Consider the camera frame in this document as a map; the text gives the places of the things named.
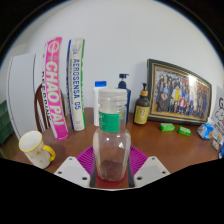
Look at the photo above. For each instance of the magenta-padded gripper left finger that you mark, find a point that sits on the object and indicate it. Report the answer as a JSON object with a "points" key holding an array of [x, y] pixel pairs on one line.
{"points": [[71, 171]]}

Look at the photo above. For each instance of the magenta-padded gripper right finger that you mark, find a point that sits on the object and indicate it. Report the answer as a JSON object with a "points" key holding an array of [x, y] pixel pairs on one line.
{"points": [[151, 170]]}

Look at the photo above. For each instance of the clear bottle with green label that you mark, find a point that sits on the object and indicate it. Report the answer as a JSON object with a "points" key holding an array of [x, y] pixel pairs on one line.
{"points": [[111, 150]]}

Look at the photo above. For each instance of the white mug with yellow rim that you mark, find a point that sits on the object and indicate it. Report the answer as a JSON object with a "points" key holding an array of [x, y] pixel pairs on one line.
{"points": [[35, 150]]}

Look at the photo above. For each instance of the small green packet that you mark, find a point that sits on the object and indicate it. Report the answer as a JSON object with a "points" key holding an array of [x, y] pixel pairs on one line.
{"points": [[184, 130], [167, 127]]}

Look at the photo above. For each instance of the amber pump bottle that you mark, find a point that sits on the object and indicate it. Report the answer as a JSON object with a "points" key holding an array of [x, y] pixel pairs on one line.
{"points": [[141, 111]]}

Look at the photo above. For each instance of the blue tissue pack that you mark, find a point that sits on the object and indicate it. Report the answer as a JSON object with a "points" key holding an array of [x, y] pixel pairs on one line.
{"points": [[205, 131]]}

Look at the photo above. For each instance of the white bottle with blue cap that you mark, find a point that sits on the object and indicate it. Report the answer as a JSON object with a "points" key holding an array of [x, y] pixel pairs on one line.
{"points": [[96, 106]]}

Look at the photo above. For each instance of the small beige snack packet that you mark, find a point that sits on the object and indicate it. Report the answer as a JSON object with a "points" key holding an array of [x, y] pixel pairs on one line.
{"points": [[216, 144]]}

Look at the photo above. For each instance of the brown wooden chair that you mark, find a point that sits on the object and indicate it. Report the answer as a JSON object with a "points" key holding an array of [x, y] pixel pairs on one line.
{"points": [[39, 106]]}

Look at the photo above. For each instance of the framed group photo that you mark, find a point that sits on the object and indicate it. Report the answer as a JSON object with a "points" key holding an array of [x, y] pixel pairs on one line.
{"points": [[178, 95]]}

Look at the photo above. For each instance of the green crate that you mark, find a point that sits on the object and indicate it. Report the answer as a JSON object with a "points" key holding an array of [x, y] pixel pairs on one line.
{"points": [[5, 123]]}

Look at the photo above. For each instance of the white paper gift bag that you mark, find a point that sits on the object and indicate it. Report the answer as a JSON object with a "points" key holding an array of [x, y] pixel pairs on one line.
{"points": [[219, 113]]}

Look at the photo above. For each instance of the white refrigerator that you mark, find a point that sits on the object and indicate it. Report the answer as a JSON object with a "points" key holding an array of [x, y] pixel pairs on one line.
{"points": [[21, 96]]}

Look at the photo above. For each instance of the dark blue pump bottle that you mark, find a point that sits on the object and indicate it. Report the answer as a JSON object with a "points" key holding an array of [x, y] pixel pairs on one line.
{"points": [[124, 83]]}

